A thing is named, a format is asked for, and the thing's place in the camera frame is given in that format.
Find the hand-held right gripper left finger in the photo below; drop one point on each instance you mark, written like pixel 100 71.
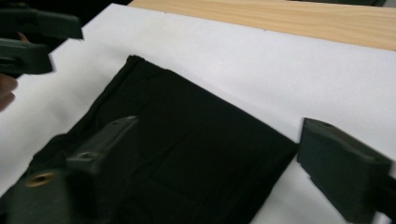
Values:
pixel 81 174

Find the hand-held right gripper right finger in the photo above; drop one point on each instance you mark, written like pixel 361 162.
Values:
pixel 342 168

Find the black pants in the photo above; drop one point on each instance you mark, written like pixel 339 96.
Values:
pixel 193 140

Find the white table cover sheet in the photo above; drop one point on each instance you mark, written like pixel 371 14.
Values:
pixel 249 62

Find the light wooden table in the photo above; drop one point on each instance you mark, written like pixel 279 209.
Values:
pixel 280 21

